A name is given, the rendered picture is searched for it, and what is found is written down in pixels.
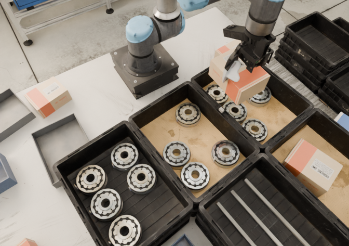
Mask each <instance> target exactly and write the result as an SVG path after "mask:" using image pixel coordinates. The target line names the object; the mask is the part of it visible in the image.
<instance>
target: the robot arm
mask: <svg viewBox="0 0 349 246"><path fill-rule="evenodd" d="M177 1H178V3H180V7H181V8H182V9H183V10H185V11H188V12H190V11H194V10H198V9H202V8H204V7H206V6H208V5H210V4H213V3H215V2H218V1H220V0H156V6H155V7H154V9H153V16H152V17H147V16H141V15H140V16H135V17H133V18H131V19H130V20H129V21H128V23H127V25H126V38H127V44H128V50H129V51H128V55H127V59H126V61H127V66H128V68H129V69H130V70H132V71H133V72H136V73H148V72H151V71H152V70H154V69H155V68H156V67H157V64H158V56H157V54H156V52H155V50H154V45H156V44H158V43H161V42H163V41H166V40H168V39H170V38H172V37H176V36H178V35H179V34H181V33H182V32H183V31H184V29H185V19H184V14H183V12H182V10H181V9H180V8H179V7H178V6H177ZM248 1H250V2H251V4H250V8H249V11H248V15H247V19H246V22H245V26H241V25H234V24H231V25H228V26H227V27H226V28H224V29H223V34H224V37H228V38H233V39H236V40H240V41H241V43H239V44H238V45H237V47H236V49H235V50H234V52H233V53H232V54H231V55H230V57H229V58H228V60H227V62H226V65H225V67H224V71H223V77H222V83H224V82H225V81H226V79H227V78H229V79H231V80H232V81H234V82H238V81H239V79H240V77H239V74H238V70H239V69H240V67H241V63H240V61H238V58H240V59H241V60H242V61H243V62H244V63H245V65H246V66H247V67H246V69H247V70H248V71H249V72H250V73H252V71H253V69H254V68H255V67H258V66H261V67H263V66H264V65H266V66H267V63H268V64H269V62H270V60H271V57H272V55H273V53H274V51H273V50H272V49H271V48H270V47H269V46H270V44H271V43H272V42H274V41H275V40H276V37H275V36H274V35H273V34H272V32H273V29H274V26H275V24H276V21H277V19H278V16H279V14H280V11H281V9H282V7H283V4H284V2H285V0H248ZM270 54H271V56H270ZM269 56H270V58H269ZM268 58H269V60H268Z"/></svg>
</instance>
